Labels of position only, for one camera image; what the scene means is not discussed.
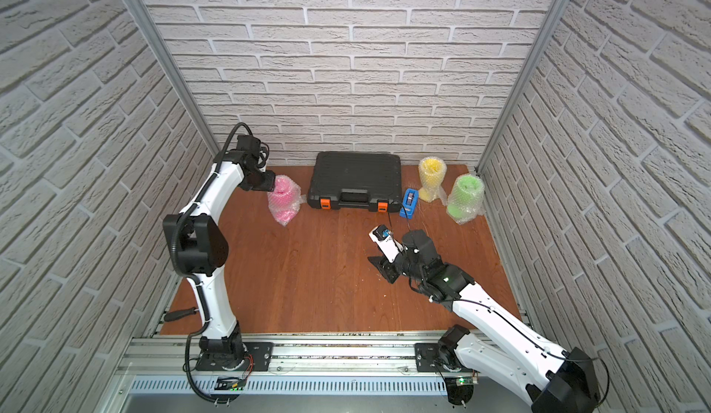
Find pink plastic wine glass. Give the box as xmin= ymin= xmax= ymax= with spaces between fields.
xmin=268 ymin=178 xmax=296 ymax=222

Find bubble wrap stack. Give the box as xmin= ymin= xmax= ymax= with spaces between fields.
xmin=267 ymin=174 xmax=304 ymax=227

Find green plastic wine glass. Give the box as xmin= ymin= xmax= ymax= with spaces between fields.
xmin=447 ymin=173 xmax=485 ymax=219

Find bubble wrap sheet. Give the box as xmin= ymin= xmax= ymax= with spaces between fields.
xmin=445 ymin=173 xmax=487 ymax=225
xmin=417 ymin=156 xmax=449 ymax=205

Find yellow plastic wine glass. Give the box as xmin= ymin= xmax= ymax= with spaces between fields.
xmin=417 ymin=156 xmax=448 ymax=203

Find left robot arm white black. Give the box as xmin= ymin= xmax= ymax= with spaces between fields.
xmin=163 ymin=131 xmax=276 ymax=367

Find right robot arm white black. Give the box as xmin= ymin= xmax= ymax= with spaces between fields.
xmin=368 ymin=225 xmax=608 ymax=412

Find blue tape dispenser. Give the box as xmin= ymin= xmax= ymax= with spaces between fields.
xmin=399 ymin=188 xmax=420 ymax=220

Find black plastic tool case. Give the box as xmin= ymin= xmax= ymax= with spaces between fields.
xmin=307 ymin=151 xmax=403 ymax=213

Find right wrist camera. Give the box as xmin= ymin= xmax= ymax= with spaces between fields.
xmin=368 ymin=225 xmax=404 ymax=264

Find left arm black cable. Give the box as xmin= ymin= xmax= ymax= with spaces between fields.
xmin=168 ymin=121 xmax=271 ymax=406

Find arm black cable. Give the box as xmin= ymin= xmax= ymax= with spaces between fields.
xmin=407 ymin=276 xmax=611 ymax=409
xmin=168 ymin=121 xmax=271 ymax=406

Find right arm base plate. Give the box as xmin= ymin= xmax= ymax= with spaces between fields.
xmin=414 ymin=343 xmax=476 ymax=374

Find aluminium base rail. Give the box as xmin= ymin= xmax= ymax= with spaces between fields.
xmin=110 ymin=332 xmax=579 ymax=397

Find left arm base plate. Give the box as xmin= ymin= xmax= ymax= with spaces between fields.
xmin=196 ymin=342 xmax=274 ymax=372

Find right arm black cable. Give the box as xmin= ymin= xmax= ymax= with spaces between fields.
xmin=407 ymin=276 xmax=611 ymax=409

